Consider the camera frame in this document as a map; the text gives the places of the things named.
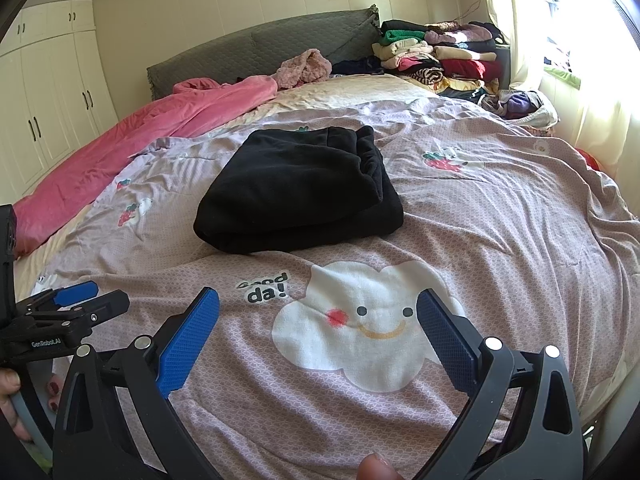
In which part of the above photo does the cream curtain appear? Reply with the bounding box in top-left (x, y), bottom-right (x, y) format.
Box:
top-left (480, 0), bottom-right (640, 181)

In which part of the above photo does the pile of folded clothes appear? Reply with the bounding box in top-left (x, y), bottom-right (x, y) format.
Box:
top-left (372, 19), bottom-right (506, 98)

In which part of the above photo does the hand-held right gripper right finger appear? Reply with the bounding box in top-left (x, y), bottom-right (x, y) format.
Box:
top-left (415, 287), bottom-right (586, 480)

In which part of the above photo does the person's left hand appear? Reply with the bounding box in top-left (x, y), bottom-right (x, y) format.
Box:
top-left (0, 367), bottom-right (66, 443)

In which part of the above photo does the person's right hand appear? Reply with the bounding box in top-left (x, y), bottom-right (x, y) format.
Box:
top-left (356, 452), bottom-right (401, 480)

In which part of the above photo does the dark nightstand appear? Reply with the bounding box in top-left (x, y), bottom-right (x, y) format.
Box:
top-left (495, 45), bottom-right (512, 88)

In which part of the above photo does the white wardrobe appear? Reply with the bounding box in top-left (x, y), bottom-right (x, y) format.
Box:
top-left (0, 0), bottom-right (121, 206)

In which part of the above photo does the dark navy garment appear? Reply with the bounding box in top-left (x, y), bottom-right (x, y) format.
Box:
top-left (330, 55), bottom-right (386, 77)

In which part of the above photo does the black long-sleeved sweater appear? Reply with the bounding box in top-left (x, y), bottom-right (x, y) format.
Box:
top-left (193, 125), bottom-right (405, 256)

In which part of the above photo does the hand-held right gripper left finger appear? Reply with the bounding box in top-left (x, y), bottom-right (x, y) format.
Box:
top-left (51, 287), bottom-right (236, 480)

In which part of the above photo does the pink quilt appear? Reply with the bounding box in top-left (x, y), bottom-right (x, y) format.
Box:
top-left (12, 75), bottom-right (278, 256)

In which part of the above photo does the window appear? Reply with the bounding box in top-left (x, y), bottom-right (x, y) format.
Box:
top-left (540, 0), bottom-right (591, 68)

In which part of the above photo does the heap of purple small clothes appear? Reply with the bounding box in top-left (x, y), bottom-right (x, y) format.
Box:
top-left (477, 89), bottom-right (560, 131)

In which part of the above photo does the lilac printed bed cover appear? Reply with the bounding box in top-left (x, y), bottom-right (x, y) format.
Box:
top-left (30, 95), bottom-right (636, 480)

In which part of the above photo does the beige bed sheet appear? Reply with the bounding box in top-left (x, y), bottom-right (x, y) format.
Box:
top-left (12, 74), bottom-right (441, 286)

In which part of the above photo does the grey quilted headboard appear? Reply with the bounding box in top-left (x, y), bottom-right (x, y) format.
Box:
top-left (146, 5), bottom-right (379, 101)

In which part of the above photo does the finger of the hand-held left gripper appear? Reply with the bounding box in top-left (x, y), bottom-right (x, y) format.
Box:
top-left (27, 290), bottom-right (131, 335)
top-left (15, 280), bottom-right (99, 313)

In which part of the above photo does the pink fluffy garment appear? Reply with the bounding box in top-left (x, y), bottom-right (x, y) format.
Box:
top-left (276, 49), bottom-right (333, 90)

